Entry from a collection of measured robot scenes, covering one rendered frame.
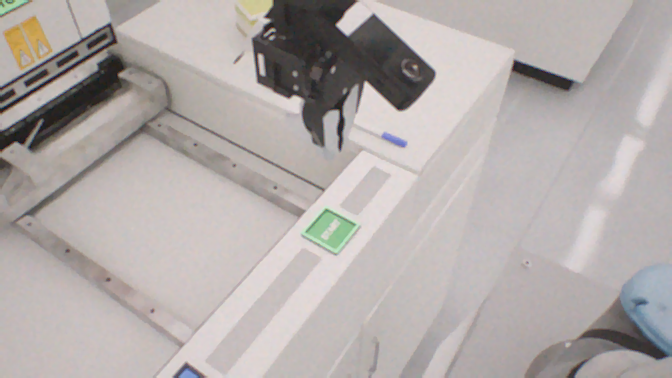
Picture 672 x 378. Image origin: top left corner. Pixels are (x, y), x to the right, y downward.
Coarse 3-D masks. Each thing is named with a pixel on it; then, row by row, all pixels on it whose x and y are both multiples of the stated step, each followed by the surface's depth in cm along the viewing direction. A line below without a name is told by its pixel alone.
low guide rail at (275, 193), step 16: (144, 128) 104; (160, 128) 101; (176, 144) 101; (192, 144) 99; (208, 160) 97; (224, 160) 96; (240, 176) 94; (256, 176) 94; (256, 192) 95; (272, 192) 92; (288, 192) 91; (288, 208) 92; (304, 208) 89
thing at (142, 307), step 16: (16, 224) 88; (32, 224) 87; (48, 240) 85; (64, 256) 83; (80, 256) 83; (80, 272) 83; (96, 272) 81; (112, 288) 80; (128, 288) 80; (128, 304) 79; (144, 304) 78; (144, 320) 79; (160, 320) 76; (176, 320) 76; (176, 336) 75
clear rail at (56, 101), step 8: (96, 72) 104; (104, 72) 104; (88, 80) 102; (96, 80) 104; (72, 88) 101; (80, 88) 101; (56, 96) 99; (64, 96) 100; (48, 104) 98; (56, 104) 99; (32, 112) 96; (40, 112) 97; (24, 120) 95; (32, 120) 96; (8, 128) 94; (16, 128) 94; (0, 136) 93; (8, 136) 94
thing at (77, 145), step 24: (120, 96) 103; (96, 120) 98; (120, 120) 98; (144, 120) 102; (48, 144) 94; (72, 144) 95; (96, 144) 95; (72, 168) 92; (24, 192) 88; (48, 192) 90; (0, 216) 85
